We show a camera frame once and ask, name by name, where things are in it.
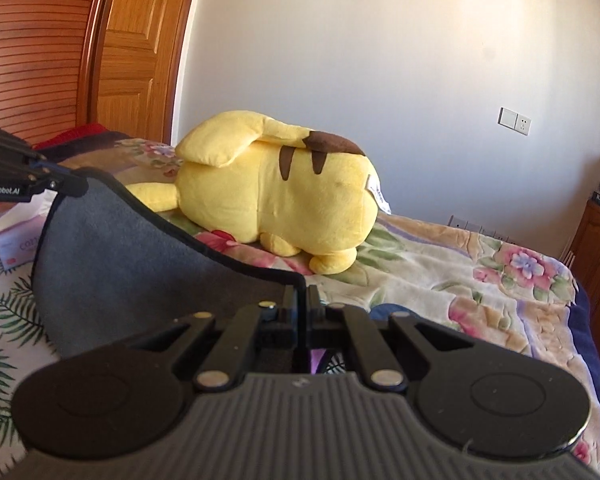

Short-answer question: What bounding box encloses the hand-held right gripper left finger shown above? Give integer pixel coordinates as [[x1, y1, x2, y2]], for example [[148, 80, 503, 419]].
[[125, 285, 299, 392]]

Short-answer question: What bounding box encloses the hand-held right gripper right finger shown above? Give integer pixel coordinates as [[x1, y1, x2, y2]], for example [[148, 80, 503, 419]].
[[307, 285, 481, 392]]

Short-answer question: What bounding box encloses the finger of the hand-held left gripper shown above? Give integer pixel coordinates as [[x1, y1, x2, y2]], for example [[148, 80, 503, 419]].
[[28, 160, 89, 197]]

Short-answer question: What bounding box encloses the grey towel with black edge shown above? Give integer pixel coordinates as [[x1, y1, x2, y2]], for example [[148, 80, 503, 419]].
[[30, 167, 306, 361]]

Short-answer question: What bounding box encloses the red pillow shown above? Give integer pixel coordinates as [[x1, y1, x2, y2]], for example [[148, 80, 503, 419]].
[[34, 122, 115, 150]]

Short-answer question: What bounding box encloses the tissue pack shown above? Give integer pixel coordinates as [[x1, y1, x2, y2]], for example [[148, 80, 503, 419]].
[[0, 194, 57, 267]]

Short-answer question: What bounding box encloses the yellow plush toy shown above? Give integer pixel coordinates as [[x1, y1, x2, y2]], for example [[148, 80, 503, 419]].
[[125, 110, 393, 276]]

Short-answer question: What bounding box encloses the floral blanket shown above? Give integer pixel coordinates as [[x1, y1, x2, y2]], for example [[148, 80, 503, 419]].
[[60, 137, 600, 480]]

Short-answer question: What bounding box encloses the wooden louvered wardrobe door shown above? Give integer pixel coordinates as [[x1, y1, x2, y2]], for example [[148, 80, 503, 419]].
[[0, 0, 116, 148]]

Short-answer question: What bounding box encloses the leaf print bed sheet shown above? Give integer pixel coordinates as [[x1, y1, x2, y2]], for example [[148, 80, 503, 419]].
[[0, 200, 66, 480]]

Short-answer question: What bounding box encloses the wooden panel door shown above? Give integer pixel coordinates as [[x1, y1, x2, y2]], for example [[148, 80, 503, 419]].
[[87, 0, 203, 146]]

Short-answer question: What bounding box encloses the wooden cabinet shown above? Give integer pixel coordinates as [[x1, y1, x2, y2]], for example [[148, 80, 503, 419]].
[[562, 199, 600, 361]]

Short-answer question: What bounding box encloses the white wall socket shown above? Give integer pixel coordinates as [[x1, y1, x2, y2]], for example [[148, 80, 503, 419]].
[[447, 215, 512, 242]]

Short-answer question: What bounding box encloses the white wall switch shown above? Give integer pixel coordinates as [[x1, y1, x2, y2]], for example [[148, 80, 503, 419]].
[[497, 106, 532, 136]]

